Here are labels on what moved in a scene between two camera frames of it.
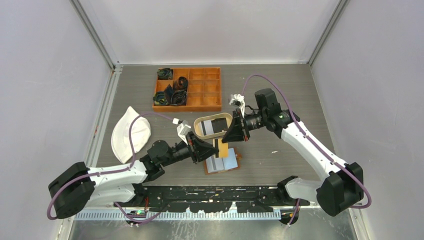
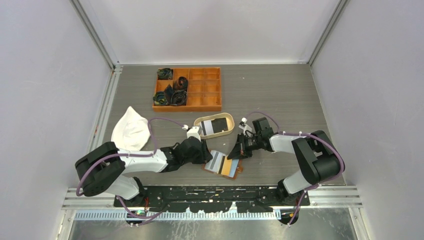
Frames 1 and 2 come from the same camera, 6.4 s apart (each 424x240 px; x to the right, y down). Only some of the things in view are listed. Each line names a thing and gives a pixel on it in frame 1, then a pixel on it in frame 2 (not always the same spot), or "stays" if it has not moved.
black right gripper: (236, 132) to (240, 150)
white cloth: (140, 134) stays
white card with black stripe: (207, 127) stays
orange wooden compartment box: (204, 90) stays
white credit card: (214, 164) stays
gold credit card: (223, 149) to (226, 166)
